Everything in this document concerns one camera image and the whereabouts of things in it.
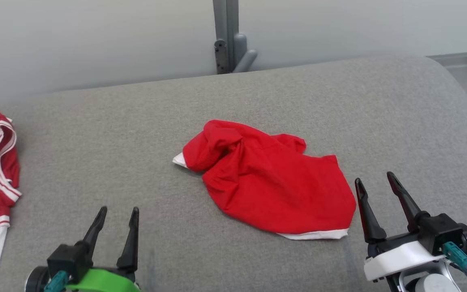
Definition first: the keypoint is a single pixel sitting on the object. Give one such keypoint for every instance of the grey metal post with bracket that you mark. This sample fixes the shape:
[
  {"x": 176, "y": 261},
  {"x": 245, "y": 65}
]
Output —
[{"x": 227, "y": 36}]

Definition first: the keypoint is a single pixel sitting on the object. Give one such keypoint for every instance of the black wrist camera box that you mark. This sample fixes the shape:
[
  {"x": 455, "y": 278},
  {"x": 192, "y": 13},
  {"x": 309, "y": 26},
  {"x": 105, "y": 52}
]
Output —
[
  {"x": 440, "y": 233},
  {"x": 69, "y": 259}
]

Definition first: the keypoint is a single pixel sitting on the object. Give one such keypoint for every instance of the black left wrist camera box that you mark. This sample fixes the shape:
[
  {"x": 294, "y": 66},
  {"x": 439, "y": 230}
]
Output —
[{"x": 69, "y": 259}]

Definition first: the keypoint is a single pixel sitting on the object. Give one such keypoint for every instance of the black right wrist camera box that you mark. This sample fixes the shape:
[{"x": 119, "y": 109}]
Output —
[{"x": 440, "y": 233}]

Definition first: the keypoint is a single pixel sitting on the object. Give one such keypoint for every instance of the red shorts with white trim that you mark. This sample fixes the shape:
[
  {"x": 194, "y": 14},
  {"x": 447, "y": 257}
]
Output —
[{"x": 274, "y": 182}]

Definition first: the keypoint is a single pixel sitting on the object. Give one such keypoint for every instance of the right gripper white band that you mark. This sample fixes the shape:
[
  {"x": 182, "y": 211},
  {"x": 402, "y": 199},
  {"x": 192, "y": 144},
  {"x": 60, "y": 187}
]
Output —
[{"x": 399, "y": 257}]

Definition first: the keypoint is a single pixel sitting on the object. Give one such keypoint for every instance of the grey fabric sofa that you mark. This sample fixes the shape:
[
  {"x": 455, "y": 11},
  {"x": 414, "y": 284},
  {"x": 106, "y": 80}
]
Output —
[{"x": 144, "y": 134}]

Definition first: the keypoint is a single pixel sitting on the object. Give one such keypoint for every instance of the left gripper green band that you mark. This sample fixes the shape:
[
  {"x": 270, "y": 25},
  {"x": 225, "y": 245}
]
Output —
[{"x": 103, "y": 282}]

